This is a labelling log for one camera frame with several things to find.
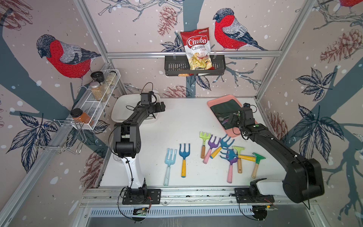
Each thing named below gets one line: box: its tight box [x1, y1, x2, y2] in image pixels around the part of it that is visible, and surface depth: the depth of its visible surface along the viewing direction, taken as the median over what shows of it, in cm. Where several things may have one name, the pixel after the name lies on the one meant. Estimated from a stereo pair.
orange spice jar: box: [70, 108, 91, 124], surface depth 62 cm
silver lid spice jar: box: [89, 81, 105, 101], surface depth 74 cm
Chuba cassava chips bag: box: [180, 27, 215, 70], surface depth 85 cm
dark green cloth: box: [209, 99, 242, 130], surface depth 116 cm
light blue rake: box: [163, 148, 178, 187], surface depth 87 cm
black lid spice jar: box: [90, 70, 105, 85], surface depth 75 cm
